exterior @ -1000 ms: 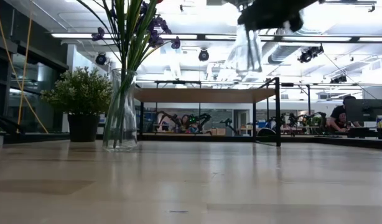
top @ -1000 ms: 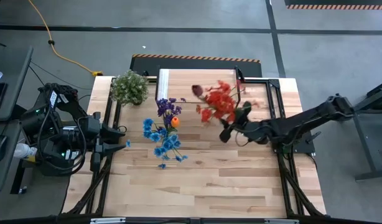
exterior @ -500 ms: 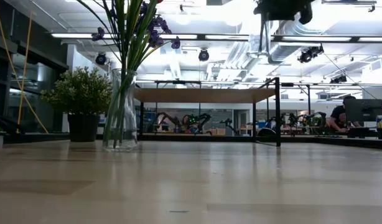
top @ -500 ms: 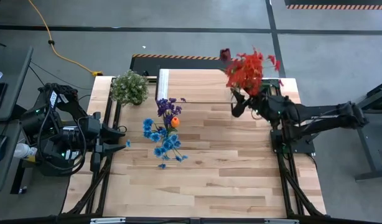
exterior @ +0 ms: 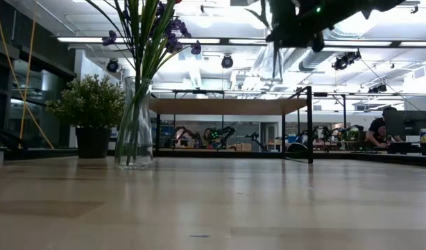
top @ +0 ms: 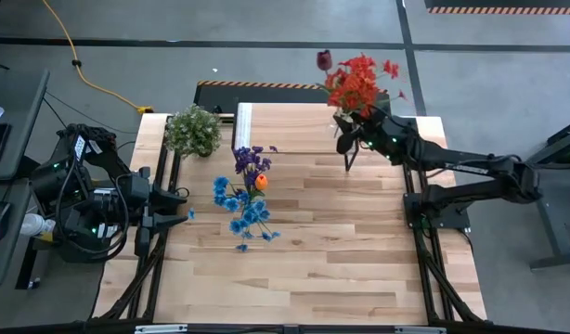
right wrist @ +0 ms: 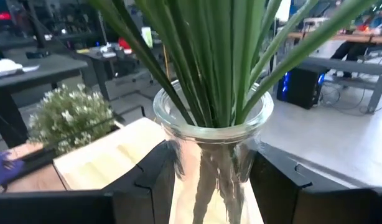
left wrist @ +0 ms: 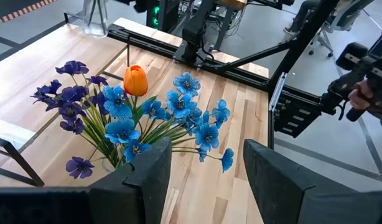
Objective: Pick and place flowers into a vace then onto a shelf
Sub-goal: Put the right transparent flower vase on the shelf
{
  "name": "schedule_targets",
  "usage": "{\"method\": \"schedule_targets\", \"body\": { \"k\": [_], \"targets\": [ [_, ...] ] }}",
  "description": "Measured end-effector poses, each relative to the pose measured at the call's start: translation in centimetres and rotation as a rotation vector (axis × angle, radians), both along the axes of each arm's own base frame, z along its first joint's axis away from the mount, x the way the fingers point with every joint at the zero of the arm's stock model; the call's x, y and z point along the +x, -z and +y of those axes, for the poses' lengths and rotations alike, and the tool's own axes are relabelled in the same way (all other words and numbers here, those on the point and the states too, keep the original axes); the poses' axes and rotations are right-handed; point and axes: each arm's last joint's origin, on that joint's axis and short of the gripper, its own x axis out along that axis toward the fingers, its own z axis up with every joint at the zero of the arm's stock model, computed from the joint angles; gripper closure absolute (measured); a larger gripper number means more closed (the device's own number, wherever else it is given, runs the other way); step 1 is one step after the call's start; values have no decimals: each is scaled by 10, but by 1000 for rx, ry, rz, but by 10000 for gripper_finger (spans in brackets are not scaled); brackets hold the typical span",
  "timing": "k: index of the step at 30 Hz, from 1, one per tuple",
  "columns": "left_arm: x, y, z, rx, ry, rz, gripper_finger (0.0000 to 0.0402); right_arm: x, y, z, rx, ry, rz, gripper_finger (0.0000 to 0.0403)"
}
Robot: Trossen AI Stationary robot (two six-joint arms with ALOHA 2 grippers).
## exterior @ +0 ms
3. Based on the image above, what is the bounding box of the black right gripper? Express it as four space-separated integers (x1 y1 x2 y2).
265 0 326 53

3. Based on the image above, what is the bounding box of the clear glass vase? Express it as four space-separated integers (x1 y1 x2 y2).
259 40 287 84
113 76 155 170

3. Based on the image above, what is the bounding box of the purple artificial flower bunch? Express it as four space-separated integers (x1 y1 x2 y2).
101 0 203 166

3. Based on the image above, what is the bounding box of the wooden shelf with black legs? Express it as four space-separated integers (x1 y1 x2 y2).
149 85 314 165

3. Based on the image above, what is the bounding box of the black ceiling spotlight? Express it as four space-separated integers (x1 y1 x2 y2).
105 58 120 74
367 83 388 94
221 53 235 69
331 49 362 72

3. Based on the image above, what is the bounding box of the round ceiling lamp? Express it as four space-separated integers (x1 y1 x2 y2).
194 10 214 30

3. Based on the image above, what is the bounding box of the person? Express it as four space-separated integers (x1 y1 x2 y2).
364 106 405 149

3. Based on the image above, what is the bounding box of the black computer monitor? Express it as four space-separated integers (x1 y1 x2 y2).
383 110 426 137

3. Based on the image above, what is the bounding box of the potted green plant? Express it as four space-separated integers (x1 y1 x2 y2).
44 74 128 160

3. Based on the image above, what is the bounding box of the silver ventilation duct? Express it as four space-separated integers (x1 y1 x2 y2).
298 27 387 73

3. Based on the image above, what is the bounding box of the yellow hanging cable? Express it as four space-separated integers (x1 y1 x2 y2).
0 0 55 150
19 0 37 140

